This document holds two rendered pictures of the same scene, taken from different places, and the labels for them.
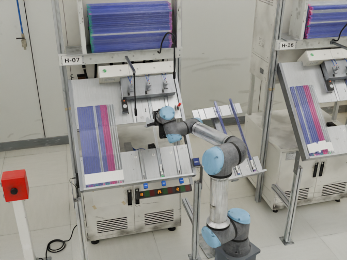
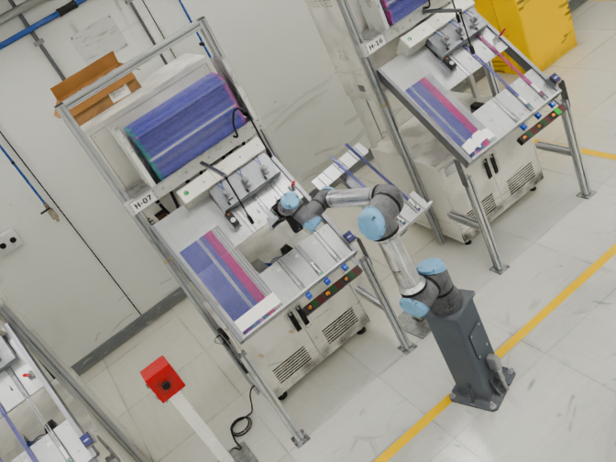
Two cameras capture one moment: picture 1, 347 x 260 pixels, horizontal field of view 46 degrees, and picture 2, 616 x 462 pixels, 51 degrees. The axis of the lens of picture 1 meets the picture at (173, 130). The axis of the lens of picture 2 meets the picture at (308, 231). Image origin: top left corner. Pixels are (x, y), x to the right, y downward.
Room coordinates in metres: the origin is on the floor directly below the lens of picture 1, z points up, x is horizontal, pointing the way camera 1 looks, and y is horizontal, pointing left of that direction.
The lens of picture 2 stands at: (-0.45, 0.13, 2.39)
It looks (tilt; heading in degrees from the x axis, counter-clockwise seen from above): 29 degrees down; 358
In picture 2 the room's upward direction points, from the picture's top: 28 degrees counter-clockwise
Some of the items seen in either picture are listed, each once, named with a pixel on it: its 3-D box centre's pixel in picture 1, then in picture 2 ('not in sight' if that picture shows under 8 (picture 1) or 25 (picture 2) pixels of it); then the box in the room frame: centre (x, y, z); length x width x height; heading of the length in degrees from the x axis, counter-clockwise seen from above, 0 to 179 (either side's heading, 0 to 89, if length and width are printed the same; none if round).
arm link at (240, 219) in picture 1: (237, 223); (433, 276); (1.66, -0.33, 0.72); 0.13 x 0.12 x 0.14; 125
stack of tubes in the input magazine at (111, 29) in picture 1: (130, 26); (186, 125); (2.54, 0.27, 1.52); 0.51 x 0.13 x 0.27; 105
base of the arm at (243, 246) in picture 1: (236, 240); (443, 294); (1.67, -0.34, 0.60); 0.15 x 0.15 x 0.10
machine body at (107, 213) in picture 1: (126, 181); (278, 306); (2.64, 0.36, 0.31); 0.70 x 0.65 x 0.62; 105
